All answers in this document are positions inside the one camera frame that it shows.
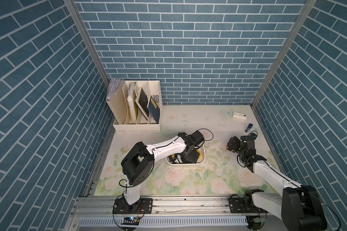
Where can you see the black cover book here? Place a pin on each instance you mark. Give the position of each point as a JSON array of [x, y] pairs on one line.
[[142, 102]]

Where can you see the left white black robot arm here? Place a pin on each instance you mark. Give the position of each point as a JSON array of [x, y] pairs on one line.
[[139, 162]]

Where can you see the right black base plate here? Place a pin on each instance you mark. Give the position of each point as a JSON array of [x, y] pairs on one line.
[[244, 204]]

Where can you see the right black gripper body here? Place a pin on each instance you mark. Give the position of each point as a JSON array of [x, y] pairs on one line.
[[235, 146]]

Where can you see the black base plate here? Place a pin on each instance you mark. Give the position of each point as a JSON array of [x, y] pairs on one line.
[[244, 204], [142, 206]]

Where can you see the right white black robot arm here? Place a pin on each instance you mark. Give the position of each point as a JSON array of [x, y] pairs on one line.
[[298, 206]]

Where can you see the white oval storage box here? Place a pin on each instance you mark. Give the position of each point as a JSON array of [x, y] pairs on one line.
[[202, 157]]

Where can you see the aluminium rail frame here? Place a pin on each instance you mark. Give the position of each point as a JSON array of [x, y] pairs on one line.
[[167, 212]]

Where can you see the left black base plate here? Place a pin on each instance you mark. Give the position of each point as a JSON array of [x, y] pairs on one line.
[[142, 206]]

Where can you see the cream file organizer rack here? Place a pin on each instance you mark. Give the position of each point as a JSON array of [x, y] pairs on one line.
[[117, 101]]

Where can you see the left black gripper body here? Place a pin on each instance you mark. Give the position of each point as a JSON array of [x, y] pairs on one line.
[[191, 155]]

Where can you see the floral table mat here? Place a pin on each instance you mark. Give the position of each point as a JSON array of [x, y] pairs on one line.
[[219, 174]]

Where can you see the black yellow tape measure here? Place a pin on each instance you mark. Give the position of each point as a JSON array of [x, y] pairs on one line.
[[172, 158]]

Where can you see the dark blue booklet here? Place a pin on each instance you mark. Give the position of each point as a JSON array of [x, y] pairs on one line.
[[154, 109]]

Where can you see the small blue bottle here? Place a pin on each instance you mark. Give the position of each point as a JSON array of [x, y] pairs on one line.
[[249, 127]]

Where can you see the green circuit board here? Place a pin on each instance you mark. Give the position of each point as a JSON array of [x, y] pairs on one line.
[[130, 221]]

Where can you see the white book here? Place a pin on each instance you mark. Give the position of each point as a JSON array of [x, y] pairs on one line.
[[131, 100]]

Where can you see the white rectangular remote box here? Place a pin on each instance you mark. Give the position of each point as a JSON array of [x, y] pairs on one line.
[[239, 115]]

